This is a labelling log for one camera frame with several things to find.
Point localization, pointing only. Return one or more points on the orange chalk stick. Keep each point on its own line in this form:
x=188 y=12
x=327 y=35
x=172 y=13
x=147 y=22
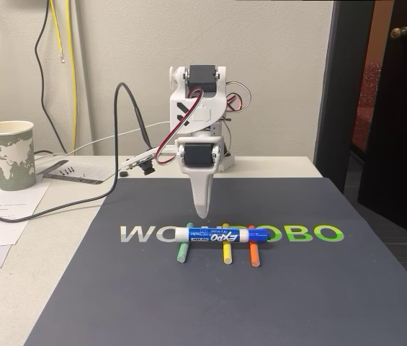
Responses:
x=254 y=257

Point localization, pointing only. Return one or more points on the green chalk stick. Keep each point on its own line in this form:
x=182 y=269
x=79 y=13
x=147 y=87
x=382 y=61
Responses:
x=182 y=254

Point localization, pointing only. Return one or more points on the dark wooden door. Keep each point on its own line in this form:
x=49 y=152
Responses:
x=405 y=126

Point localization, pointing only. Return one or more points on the white gripper camera module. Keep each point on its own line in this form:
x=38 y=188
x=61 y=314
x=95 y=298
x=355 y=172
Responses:
x=142 y=162

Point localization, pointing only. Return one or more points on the small black round cap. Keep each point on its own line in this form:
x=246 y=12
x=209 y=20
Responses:
x=124 y=174

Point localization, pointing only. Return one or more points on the dark door frame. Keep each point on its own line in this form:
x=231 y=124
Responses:
x=336 y=108

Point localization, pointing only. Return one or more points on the brass door knob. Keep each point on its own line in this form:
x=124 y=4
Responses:
x=400 y=32

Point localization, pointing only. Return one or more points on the lined notepad sheet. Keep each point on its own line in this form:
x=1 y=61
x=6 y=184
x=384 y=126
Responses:
x=98 y=171

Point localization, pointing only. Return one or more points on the green world map paper cup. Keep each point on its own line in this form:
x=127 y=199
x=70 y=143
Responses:
x=8 y=158

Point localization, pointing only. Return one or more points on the yellow chalk stick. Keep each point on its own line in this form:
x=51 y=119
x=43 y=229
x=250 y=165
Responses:
x=227 y=256

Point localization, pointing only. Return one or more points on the blue Expo marker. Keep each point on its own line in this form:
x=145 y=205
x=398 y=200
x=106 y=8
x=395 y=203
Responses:
x=196 y=235

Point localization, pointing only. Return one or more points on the dark grey Wowrobo mat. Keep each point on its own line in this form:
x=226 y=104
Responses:
x=188 y=306

